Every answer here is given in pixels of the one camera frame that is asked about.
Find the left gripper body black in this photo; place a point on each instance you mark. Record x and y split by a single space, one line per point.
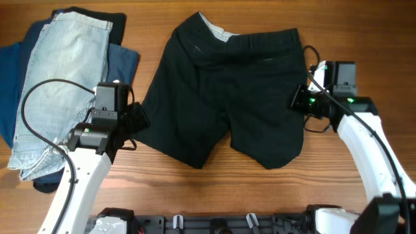
134 119

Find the black shorts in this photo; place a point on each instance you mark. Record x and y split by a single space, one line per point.
210 82

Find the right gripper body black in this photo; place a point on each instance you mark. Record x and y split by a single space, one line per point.
308 102

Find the navy blue shorts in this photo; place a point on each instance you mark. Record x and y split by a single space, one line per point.
121 62

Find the blue garment at left edge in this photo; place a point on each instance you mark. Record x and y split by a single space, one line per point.
10 90

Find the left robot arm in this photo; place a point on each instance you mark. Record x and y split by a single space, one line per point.
92 149

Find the light blue denim shorts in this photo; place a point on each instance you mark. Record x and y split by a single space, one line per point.
68 59

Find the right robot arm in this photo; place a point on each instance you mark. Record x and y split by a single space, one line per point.
390 192

